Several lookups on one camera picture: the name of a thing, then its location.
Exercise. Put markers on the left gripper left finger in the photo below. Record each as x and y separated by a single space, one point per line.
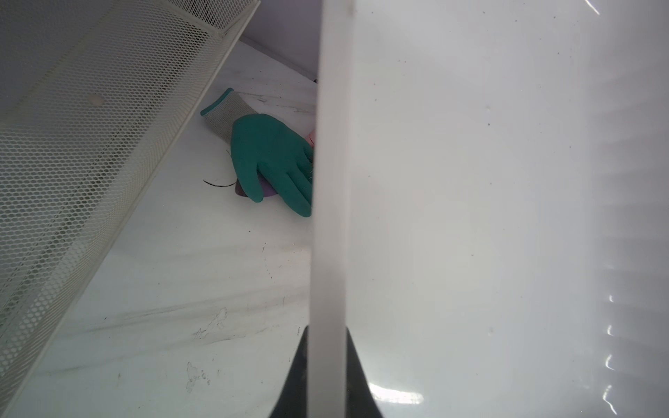
292 401

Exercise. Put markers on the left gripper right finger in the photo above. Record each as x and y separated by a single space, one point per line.
360 402

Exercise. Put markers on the white plastic storage box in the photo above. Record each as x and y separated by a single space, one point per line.
491 205

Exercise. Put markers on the pink object behind box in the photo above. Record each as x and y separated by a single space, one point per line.
311 138

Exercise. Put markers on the purple object under glove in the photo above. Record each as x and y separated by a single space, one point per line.
268 190

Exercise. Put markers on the green rubber glove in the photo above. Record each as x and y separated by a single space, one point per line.
261 144

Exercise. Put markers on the lower white mesh shelf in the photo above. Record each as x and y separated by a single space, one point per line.
94 94

